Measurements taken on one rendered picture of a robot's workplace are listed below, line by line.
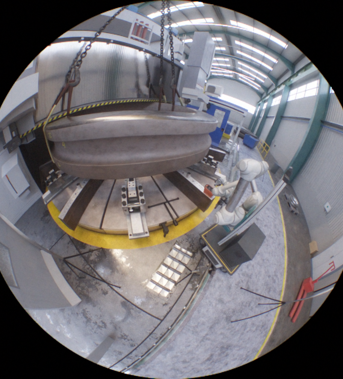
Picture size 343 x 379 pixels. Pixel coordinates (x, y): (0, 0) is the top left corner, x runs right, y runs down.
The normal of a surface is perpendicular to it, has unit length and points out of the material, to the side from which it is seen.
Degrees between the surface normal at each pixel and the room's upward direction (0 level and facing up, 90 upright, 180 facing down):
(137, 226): 0
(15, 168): 90
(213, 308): 0
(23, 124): 90
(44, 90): 90
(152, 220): 0
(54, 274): 37
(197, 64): 90
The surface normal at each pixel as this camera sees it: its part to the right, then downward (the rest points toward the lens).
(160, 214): 0.16, -0.69
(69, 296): 0.43, -0.89
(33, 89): 0.85, 0.46
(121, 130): 0.25, 0.71
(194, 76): -0.51, 0.55
